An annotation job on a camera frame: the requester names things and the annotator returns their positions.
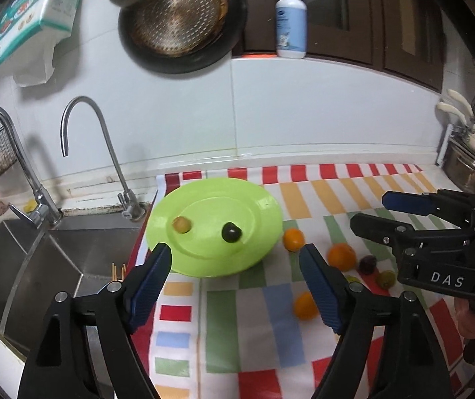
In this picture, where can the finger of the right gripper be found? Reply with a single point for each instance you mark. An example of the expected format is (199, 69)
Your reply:
(452, 206)
(458, 242)

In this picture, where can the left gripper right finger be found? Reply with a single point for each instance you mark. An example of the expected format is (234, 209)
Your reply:
(411, 364)

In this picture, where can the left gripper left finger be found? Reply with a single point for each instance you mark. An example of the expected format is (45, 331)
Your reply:
(59, 365)

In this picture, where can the green grape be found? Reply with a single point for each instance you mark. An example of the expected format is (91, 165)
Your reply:
(386, 279)
(352, 279)

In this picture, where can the dark plum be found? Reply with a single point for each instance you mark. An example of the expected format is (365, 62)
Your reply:
(231, 233)
(367, 265)

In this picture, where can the large orange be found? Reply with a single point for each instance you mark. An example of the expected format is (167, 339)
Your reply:
(342, 256)

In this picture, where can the small orange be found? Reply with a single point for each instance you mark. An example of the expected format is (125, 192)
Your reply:
(304, 307)
(293, 240)

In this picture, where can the beige longan fruit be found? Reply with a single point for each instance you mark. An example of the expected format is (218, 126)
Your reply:
(182, 224)

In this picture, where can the person's hand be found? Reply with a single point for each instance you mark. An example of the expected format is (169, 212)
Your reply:
(465, 318)

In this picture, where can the steel cooking pot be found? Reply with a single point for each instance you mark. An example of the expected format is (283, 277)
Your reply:
(459, 167)

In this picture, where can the stainless steel sink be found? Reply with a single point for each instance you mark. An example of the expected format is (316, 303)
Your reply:
(76, 257)

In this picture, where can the colourful striped tablecloth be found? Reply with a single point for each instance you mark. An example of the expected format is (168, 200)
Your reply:
(237, 336)

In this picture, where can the green plate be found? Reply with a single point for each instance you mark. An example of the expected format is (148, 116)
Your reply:
(210, 203)

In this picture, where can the white soap dispenser bottle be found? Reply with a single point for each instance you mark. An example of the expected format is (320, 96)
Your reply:
(291, 29)

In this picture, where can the black frying pan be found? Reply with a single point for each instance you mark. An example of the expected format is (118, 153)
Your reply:
(175, 37)

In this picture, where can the teal tissue box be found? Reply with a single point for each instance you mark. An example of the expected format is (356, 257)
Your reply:
(29, 32)

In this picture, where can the white knife handle lower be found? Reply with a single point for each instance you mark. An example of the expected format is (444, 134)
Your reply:
(451, 109)

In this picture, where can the white knife handle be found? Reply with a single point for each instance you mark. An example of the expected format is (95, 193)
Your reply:
(451, 109)
(460, 98)

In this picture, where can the white knife handle upper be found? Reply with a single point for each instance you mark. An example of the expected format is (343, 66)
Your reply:
(460, 98)

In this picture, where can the dark wooden window frame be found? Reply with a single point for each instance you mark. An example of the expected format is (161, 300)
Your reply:
(400, 37)

